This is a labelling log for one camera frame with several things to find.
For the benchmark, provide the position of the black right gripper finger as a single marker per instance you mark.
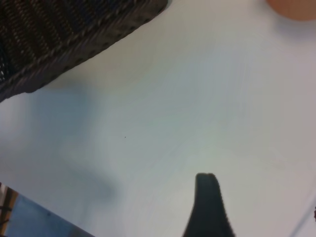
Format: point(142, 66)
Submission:
point(209, 209)

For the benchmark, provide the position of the orange mandarin fruit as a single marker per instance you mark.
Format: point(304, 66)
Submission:
point(293, 8)

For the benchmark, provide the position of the dark brown wicker basket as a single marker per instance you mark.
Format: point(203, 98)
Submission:
point(49, 37)

